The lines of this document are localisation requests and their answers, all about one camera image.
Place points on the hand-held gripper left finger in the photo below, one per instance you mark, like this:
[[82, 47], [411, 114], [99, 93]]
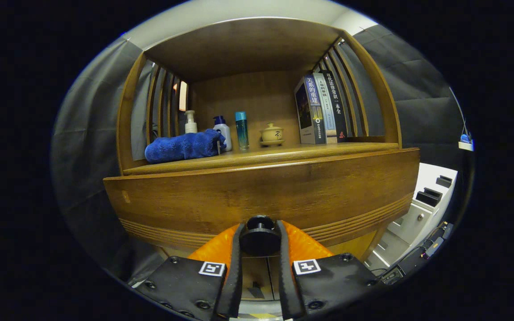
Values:
[[232, 276]]

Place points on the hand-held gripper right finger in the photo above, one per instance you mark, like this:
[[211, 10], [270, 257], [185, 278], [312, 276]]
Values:
[[286, 276]]

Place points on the wooden drawer with black knob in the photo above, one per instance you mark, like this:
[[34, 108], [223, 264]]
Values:
[[239, 191]]

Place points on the wooden countertop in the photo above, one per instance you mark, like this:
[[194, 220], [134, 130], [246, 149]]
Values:
[[283, 154]]

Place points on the white side cabinet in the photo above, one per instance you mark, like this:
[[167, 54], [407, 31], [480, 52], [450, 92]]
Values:
[[426, 178]]

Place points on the wooden cabinet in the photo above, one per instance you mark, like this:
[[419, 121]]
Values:
[[248, 98]]

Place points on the blue towel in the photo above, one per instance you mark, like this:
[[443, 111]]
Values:
[[181, 147]]

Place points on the white lotion bottle blue cap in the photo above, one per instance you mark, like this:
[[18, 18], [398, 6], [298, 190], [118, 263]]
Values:
[[225, 133]]

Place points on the beige lidded tea cup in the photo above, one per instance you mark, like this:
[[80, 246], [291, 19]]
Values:
[[271, 133]]

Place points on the teal bottle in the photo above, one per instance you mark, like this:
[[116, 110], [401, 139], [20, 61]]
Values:
[[242, 131]]

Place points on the white pump bottle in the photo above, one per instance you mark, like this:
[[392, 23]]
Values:
[[190, 125]]

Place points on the blue spine book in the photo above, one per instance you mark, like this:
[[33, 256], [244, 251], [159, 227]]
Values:
[[308, 111]]

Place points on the pale spine book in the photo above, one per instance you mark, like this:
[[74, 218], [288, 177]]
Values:
[[326, 111]]

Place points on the black spine book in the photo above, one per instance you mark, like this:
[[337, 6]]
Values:
[[336, 107]]

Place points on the white power strip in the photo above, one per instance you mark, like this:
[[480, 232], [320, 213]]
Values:
[[465, 144]]

